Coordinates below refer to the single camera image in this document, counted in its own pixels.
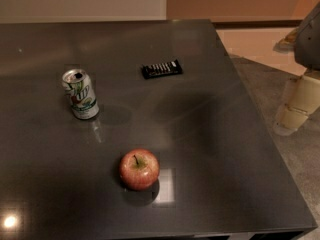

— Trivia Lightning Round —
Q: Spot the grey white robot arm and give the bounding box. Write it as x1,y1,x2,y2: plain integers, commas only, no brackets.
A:
274,2,320,136

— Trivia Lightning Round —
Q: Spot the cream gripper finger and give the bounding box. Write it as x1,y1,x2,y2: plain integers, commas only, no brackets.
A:
273,70,320,136

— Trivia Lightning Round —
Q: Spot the white green 7up can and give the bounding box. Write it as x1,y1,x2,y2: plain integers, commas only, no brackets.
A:
62,68,99,120

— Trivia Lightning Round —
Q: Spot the black snack bar wrapper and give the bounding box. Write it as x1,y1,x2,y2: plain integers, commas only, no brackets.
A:
141,60,183,79

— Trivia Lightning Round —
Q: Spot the red apple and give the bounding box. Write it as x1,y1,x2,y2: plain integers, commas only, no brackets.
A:
119,148,160,191

